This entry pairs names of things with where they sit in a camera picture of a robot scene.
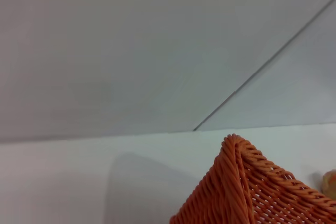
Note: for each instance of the orange woven plastic basket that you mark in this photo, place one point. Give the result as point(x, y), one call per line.
point(225, 192)

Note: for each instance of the striped bread roll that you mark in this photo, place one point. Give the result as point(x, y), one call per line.
point(330, 184)

